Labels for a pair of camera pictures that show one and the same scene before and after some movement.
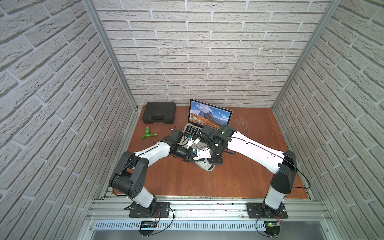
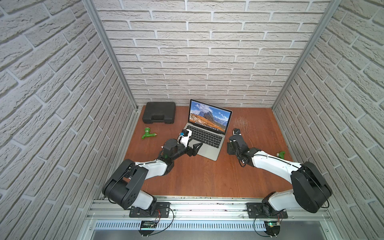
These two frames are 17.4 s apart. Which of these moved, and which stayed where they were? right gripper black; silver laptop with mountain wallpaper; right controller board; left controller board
Moved: right gripper black
Stayed: silver laptop with mountain wallpaper; left controller board; right controller board
